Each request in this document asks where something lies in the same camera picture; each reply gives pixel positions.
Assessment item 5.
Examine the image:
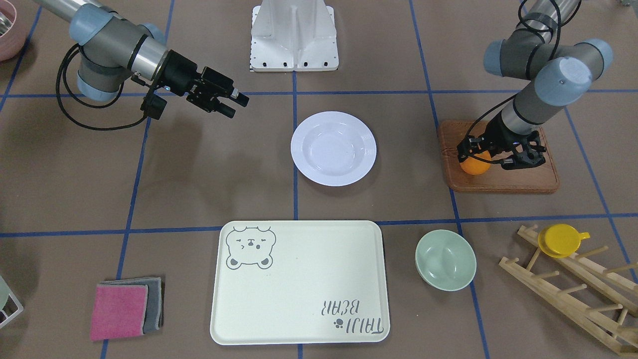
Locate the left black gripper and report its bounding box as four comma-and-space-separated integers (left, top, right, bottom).
457, 114, 547, 170

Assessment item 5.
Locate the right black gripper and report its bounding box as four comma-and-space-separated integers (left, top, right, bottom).
158, 50, 249, 119

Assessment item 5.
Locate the orange fruit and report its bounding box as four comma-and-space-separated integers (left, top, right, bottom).
460, 152, 492, 176

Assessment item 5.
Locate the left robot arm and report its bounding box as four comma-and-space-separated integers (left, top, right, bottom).
457, 0, 615, 175

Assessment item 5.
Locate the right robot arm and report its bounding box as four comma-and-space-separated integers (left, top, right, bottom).
39, 0, 249, 120

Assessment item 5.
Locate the cream bear tray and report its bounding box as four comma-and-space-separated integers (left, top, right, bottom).
210, 220, 391, 346

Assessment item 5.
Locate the wooden cutting board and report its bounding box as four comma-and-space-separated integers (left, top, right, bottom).
438, 120, 560, 194

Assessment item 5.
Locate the yellow mug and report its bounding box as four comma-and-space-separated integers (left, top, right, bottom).
537, 223, 590, 258

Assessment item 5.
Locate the white round plate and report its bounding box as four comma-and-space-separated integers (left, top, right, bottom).
290, 111, 377, 186

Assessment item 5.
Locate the green bowl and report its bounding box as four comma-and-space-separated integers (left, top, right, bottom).
415, 229, 477, 292

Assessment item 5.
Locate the wooden drying rack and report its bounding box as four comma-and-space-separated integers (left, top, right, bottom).
499, 225, 638, 359

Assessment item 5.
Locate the grey cloth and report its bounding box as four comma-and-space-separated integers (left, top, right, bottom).
100, 277, 162, 335

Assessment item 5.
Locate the pink bowl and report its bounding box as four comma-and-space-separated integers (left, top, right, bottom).
0, 0, 29, 62

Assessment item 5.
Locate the pink cloth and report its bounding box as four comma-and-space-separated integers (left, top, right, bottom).
90, 284, 148, 341

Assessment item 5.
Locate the white cup rack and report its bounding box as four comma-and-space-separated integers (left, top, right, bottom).
0, 276, 24, 329

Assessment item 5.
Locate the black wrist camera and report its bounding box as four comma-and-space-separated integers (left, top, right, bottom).
141, 91, 167, 120

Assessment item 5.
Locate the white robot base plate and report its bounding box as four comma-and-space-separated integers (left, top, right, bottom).
249, 0, 339, 72

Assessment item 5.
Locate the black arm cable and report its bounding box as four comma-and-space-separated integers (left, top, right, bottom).
56, 42, 150, 132

